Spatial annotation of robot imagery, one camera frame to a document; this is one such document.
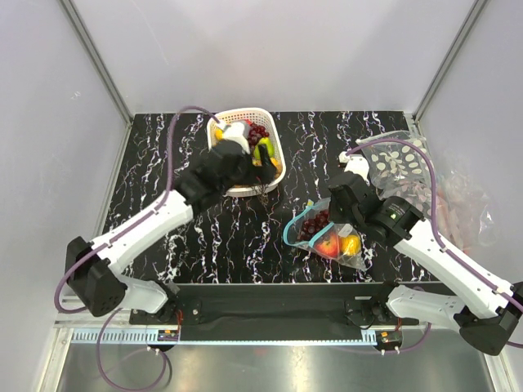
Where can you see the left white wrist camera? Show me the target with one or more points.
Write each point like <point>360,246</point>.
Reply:
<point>236,131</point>

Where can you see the green pear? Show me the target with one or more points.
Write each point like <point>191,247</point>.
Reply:
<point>266,145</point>

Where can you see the white perforated plastic basket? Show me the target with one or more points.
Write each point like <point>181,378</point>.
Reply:
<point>264,118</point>

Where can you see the crumpled clear plastic bag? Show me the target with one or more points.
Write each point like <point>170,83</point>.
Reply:
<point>463,212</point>

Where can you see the bag of pink slices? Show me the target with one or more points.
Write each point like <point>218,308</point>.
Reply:
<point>411,190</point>

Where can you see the red apple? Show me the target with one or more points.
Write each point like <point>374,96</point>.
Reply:
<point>328,247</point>

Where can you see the dark purple grape bunch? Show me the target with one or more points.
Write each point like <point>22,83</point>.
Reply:
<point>256,133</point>

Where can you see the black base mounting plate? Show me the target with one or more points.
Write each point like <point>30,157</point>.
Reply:
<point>203,303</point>

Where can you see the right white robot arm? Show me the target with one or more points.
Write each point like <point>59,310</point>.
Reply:
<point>484,309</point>

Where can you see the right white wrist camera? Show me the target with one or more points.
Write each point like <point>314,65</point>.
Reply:
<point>355,163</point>

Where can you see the yellow pear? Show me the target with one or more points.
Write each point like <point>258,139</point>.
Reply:
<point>350,245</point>

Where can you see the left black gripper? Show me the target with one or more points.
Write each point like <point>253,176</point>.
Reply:
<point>259,175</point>

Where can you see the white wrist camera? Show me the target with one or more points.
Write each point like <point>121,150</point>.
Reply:
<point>355,163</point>
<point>236,131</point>

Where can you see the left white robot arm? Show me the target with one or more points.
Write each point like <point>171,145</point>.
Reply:
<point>94,269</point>

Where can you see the red grape bunch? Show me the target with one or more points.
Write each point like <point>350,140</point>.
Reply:
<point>313,225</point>

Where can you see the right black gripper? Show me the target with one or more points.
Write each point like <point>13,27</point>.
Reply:
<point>335,216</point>

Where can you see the clear zip top bag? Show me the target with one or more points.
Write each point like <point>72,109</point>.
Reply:
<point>341,230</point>

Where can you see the bag of white slices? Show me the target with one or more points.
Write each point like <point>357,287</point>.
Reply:
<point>393,161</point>

